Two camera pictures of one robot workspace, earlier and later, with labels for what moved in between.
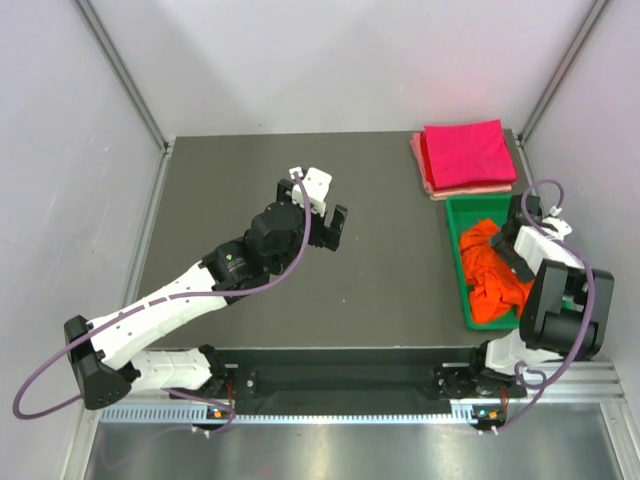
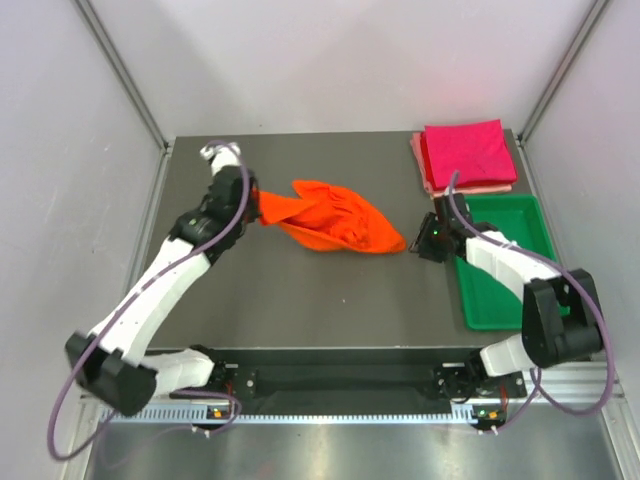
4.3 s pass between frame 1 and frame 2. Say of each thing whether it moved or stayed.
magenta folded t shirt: stayed
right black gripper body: moved
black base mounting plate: stayed
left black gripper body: moved
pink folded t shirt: stayed
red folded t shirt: stayed
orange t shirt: moved
